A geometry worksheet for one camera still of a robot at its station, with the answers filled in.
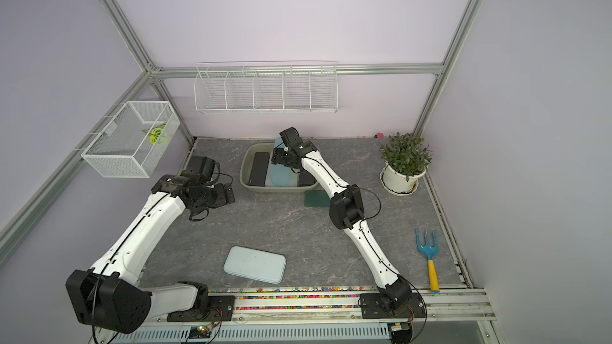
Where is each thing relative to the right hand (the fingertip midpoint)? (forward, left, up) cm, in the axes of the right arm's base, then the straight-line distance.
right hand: (279, 157), depth 102 cm
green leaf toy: (-6, +40, +21) cm, 45 cm away
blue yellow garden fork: (-37, -58, -9) cm, 69 cm away
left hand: (-26, +16, +8) cm, 32 cm away
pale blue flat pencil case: (-42, +5, -7) cm, 43 cm away
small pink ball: (+23, -50, -10) cm, 56 cm away
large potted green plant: (-10, -50, +11) cm, 52 cm away
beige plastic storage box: (-1, +15, -5) cm, 16 cm away
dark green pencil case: (-14, -16, -12) cm, 25 cm away
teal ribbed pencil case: (-8, -2, -3) cm, 9 cm away
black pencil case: (-2, +9, -6) cm, 11 cm away
